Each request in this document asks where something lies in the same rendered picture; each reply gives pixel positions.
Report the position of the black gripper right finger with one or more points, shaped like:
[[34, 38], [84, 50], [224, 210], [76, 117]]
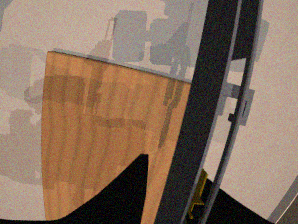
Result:
[[227, 210]]

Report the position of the wooden board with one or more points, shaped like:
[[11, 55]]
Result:
[[97, 118]]

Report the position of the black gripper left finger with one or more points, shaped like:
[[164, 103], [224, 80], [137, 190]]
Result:
[[121, 202]]

